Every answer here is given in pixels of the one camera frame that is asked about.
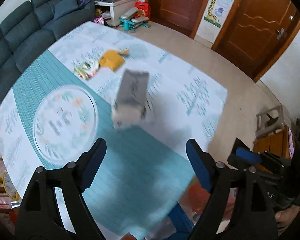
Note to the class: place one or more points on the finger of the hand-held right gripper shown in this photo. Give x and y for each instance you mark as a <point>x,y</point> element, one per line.
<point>236,161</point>
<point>247,155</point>

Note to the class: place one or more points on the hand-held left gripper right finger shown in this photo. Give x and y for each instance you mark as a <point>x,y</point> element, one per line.
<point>197,165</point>

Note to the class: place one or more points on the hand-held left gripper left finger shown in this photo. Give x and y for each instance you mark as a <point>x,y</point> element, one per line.
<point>95,162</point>

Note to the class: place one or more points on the grey cardboard box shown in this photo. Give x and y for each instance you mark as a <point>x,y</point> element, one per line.
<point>131,97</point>

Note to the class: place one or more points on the person's right forearm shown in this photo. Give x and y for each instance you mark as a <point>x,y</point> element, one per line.
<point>286,220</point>

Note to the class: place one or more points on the wooden stool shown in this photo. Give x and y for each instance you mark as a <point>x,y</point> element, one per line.
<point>272,142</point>

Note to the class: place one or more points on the orange plastic bag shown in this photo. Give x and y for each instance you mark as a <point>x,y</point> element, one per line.
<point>192,201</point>

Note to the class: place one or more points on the grey plastic stool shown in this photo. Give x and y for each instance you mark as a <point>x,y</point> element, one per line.
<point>268,120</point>

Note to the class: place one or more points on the blue plastic stool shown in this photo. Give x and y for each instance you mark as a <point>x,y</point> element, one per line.
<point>180,217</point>

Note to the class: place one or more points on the yellow plastic stool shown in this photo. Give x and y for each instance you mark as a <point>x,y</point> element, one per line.
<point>5,180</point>

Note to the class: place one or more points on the colourful snack wrapper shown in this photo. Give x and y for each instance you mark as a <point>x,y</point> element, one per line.
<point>86,70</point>

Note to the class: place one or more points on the orange paper bag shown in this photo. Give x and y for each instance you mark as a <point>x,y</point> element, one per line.
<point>111,60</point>

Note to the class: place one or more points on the plain brown wooden door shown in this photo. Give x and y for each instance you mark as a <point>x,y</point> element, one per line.
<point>260,30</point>

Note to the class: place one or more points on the pink bag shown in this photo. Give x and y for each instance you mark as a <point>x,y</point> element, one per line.
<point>99,20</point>

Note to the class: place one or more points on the dark blue fabric sofa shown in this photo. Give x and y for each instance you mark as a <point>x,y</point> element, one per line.
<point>22,35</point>

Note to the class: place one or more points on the teal stepper machine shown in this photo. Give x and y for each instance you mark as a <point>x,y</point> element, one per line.
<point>132,17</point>

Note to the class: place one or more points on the white side table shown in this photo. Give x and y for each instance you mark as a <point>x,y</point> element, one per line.
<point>120,7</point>

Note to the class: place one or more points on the dark blue sofa pillow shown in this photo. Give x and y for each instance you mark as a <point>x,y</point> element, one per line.
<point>65,7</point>

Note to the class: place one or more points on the red gift box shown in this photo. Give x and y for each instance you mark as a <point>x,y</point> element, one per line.
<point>143,10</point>

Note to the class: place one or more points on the brown door with stickers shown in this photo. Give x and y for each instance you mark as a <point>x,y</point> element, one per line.
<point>180,5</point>

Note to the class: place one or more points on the giraffe wall poster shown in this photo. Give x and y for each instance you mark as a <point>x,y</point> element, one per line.
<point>218,5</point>

